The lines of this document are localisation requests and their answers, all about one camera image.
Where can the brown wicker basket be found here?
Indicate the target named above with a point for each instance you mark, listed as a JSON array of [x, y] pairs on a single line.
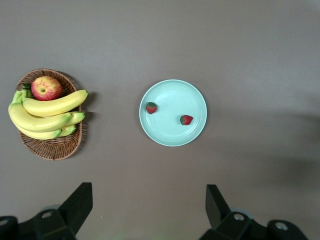
[[55, 147]]

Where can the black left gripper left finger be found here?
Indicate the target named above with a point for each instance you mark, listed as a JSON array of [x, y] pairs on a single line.
[[75, 210]]

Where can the light green round plate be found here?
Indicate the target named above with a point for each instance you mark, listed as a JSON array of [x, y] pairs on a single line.
[[175, 97]]

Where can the red yellow apple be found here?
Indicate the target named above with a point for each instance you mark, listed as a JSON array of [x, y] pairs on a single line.
[[46, 87]]

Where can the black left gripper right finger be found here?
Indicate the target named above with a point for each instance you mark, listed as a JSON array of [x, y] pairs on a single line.
[[217, 212]]

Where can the brown table cover mat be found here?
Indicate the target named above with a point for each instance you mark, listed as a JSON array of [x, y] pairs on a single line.
[[225, 50]]

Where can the red toy strawberry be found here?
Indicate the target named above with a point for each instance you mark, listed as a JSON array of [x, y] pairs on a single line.
[[186, 120], [151, 108]]

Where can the yellow banana bunch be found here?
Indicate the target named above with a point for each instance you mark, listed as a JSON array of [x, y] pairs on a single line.
[[37, 120]]

